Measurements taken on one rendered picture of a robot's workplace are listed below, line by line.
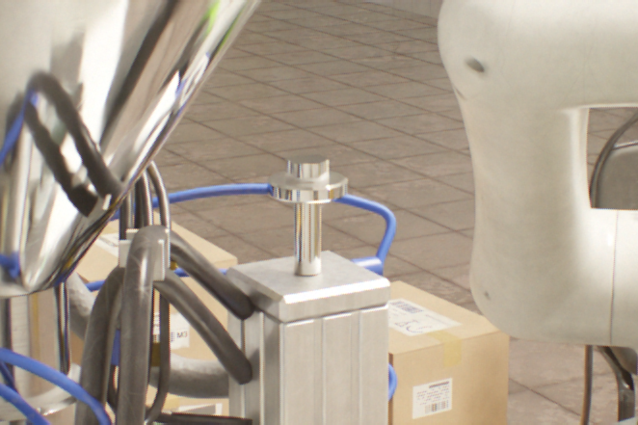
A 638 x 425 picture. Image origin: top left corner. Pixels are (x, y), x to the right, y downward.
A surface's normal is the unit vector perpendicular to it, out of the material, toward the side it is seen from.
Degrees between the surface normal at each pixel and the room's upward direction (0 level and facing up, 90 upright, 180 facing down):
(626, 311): 99
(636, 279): 76
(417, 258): 0
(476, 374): 90
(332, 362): 90
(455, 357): 90
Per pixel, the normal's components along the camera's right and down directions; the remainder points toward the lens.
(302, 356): 0.49, 0.22
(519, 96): -0.04, 0.80
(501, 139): -0.36, 0.87
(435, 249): 0.00, -0.97
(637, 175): 0.16, 0.04
